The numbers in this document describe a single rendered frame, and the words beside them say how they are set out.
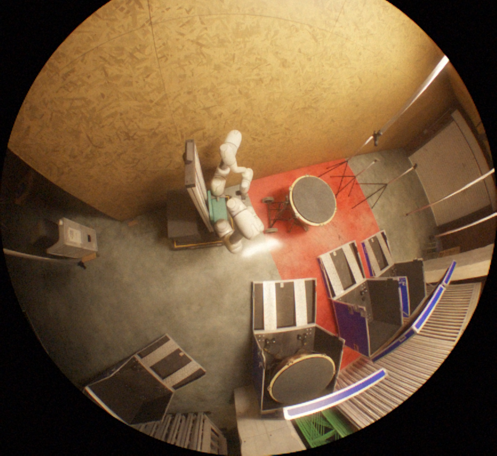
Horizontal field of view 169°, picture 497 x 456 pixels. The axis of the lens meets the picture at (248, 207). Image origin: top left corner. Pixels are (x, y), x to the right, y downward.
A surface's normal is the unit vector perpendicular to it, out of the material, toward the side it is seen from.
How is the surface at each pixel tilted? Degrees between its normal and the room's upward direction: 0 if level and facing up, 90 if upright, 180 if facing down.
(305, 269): 0
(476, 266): 90
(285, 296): 1
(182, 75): 90
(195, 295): 0
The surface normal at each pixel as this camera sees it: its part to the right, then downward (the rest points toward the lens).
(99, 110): 0.35, 0.90
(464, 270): -0.93, 0.29
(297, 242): 0.12, -0.32
